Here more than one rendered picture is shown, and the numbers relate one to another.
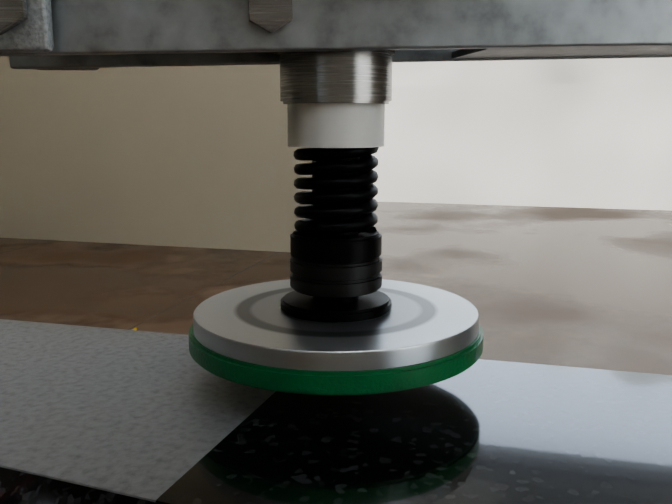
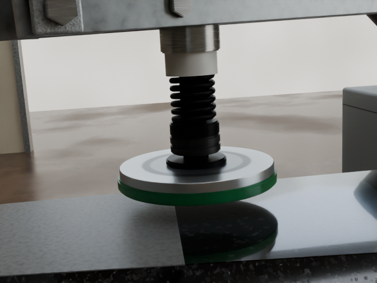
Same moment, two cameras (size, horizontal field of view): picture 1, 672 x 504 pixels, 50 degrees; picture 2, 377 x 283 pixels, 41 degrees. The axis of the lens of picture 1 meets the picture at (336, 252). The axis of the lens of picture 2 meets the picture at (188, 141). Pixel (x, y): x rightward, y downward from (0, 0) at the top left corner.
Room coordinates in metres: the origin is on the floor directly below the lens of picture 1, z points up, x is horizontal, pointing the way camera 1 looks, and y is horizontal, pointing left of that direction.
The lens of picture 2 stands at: (-0.10, 0.27, 1.04)
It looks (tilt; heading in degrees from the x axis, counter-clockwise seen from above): 11 degrees down; 338
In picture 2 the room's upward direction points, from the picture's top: 3 degrees counter-clockwise
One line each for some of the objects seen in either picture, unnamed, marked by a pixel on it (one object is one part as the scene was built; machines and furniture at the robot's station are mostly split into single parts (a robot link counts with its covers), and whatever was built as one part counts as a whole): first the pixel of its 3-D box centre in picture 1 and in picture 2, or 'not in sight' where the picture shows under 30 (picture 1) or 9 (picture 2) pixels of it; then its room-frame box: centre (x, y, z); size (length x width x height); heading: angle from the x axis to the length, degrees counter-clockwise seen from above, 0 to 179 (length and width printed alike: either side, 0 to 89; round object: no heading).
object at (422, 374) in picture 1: (336, 319); (196, 169); (0.53, 0.00, 0.87); 0.22 x 0.22 x 0.04
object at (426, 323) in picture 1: (336, 315); (196, 166); (0.53, 0.00, 0.87); 0.21 x 0.21 x 0.01
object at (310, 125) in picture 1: (336, 121); (191, 61); (0.53, 0.00, 1.02); 0.07 x 0.07 x 0.04
